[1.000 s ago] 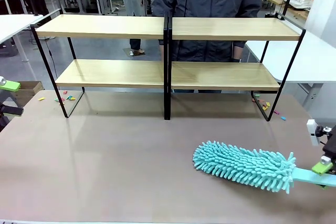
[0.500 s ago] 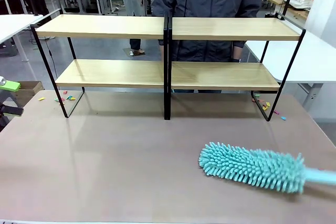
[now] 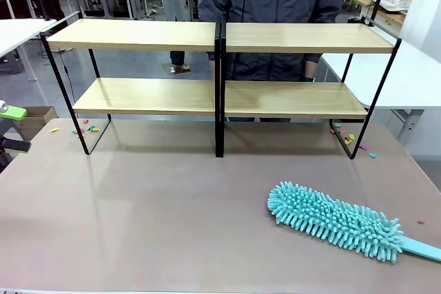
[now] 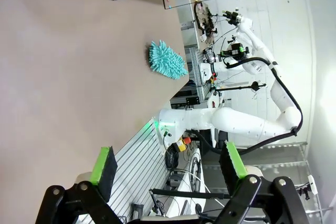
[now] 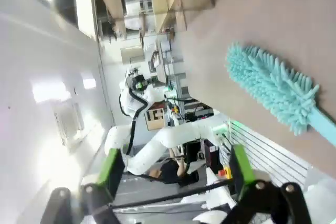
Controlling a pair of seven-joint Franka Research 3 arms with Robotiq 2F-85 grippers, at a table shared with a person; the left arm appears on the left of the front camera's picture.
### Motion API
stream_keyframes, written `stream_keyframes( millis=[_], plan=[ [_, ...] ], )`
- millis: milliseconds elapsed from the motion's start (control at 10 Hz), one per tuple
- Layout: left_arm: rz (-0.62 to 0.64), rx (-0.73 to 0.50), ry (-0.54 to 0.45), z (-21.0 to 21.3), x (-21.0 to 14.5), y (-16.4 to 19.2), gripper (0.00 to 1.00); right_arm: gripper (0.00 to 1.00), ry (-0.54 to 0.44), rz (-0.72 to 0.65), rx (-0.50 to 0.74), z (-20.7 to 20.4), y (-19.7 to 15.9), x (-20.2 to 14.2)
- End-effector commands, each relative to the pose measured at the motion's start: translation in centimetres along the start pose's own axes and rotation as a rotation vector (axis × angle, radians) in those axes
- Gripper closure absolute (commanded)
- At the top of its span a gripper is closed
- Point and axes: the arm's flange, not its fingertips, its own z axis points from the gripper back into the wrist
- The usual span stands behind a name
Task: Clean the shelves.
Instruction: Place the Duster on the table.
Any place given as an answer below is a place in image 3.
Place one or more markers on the teal microfiber duster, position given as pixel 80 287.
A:
pixel 327 215

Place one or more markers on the person's left forearm grey sleeve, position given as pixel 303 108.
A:
pixel 312 58

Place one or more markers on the person's left hand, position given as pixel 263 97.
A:
pixel 311 69

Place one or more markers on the grey stool with black legs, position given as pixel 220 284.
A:
pixel 8 128

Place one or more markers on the brown cardboard box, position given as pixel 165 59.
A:
pixel 41 114

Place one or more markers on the white table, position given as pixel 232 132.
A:
pixel 406 77
pixel 17 32

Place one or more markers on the two-tier wood metal shelf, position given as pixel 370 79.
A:
pixel 138 36
pixel 296 41

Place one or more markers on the wooden workbench with clutter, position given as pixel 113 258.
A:
pixel 389 15

